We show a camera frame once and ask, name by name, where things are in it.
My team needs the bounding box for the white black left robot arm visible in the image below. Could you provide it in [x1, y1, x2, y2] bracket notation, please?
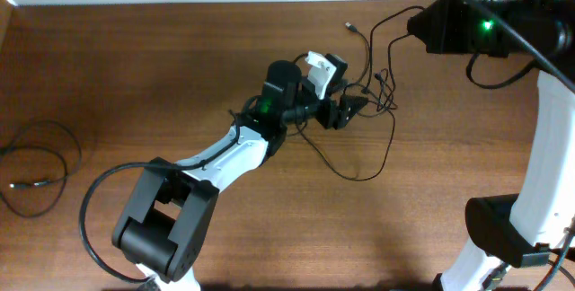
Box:
[112, 53, 367, 290]

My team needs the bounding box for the long black usb cable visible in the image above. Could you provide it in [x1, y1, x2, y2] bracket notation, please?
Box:
[294, 21, 397, 182]

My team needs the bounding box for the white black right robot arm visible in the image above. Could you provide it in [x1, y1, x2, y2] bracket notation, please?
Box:
[407, 0, 574, 290]

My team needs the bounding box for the black cable with audio plug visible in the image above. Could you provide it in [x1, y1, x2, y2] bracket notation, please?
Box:
[0, 119, 83, 219]

